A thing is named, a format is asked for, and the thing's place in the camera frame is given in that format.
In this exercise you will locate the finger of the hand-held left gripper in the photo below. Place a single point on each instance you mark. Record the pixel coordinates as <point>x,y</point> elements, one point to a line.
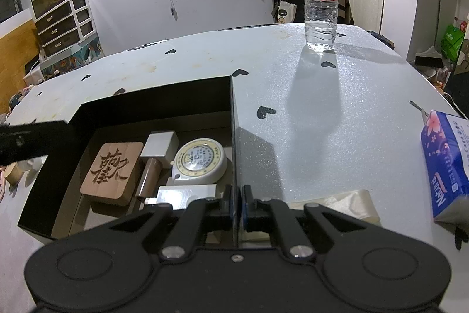
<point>33,140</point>

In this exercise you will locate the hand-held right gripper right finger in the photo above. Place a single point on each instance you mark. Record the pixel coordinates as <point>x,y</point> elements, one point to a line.
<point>249,208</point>

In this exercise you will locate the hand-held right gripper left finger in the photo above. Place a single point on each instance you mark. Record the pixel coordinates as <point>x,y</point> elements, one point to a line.
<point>220,208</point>

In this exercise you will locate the white rectangular block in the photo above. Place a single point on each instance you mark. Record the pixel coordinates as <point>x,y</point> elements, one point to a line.
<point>185,194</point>

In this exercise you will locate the round white tape measure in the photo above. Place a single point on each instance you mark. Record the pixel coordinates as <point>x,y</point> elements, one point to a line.
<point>198,159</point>

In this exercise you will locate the carved wooden square block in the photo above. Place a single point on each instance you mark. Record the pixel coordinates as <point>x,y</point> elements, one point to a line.
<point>110,172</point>

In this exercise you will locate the small cylinder with white cap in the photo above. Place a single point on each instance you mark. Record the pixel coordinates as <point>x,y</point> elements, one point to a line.
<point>158,145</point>

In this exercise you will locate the black cardboard box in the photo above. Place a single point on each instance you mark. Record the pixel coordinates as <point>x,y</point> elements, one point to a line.
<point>117,102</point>

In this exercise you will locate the wooden white bottle object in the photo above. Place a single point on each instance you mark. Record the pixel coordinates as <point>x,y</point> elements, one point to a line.
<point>15,173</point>

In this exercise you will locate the pile of soft toys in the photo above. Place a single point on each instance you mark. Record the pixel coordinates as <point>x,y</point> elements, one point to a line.
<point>18,98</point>

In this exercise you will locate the pink ribbon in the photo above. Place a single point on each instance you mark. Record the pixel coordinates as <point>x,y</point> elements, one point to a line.
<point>2,184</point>

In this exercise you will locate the white appliance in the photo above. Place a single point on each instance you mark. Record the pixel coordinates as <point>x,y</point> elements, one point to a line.
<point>33,73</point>

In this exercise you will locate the patterned cabinet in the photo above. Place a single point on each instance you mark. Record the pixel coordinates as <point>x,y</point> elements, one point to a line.
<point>71,58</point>

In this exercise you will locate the cream satin ribbon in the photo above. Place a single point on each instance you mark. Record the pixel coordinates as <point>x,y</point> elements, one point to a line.
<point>351,203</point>

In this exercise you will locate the white drawer unit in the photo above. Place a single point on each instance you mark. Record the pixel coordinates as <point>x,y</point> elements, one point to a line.
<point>64,25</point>

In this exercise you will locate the white tote bag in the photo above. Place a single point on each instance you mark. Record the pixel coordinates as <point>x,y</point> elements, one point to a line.
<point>285,12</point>

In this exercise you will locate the blue tissue pack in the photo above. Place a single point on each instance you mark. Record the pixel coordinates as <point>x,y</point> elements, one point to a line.
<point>447,166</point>

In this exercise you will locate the green shopping bag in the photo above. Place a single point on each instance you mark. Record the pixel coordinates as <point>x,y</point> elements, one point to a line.
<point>452,41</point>

